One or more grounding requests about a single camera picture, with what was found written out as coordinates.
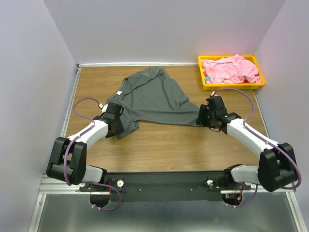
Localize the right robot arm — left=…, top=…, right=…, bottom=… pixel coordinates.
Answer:
left=196, top=96, right=301, bottom=192

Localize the pink t shirt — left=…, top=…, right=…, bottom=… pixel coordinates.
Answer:
left=201, top=54, right=261, bottom=84

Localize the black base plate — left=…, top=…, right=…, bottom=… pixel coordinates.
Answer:
left=80, top=171, right=250, bottom=202

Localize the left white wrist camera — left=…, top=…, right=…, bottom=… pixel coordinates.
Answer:
left=98, top=103, right=108, bottom=113

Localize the grey t shirt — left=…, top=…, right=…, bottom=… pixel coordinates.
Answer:
left=107, top=67, right=199, bottom=139

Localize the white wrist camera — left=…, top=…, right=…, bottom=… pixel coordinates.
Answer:
left=210, top=91, right=216, bottom=97
left=98, top=103, right=108, bottom=113

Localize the yellow plastic bin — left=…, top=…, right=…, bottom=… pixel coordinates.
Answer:
left=198, top=55, right=265, bottom=90

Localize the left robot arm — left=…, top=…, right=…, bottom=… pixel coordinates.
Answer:
left=46, top=103, right=124, bottom=191

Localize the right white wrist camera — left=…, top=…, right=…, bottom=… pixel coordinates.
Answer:
left=210, top=91, right=216, bottom=97

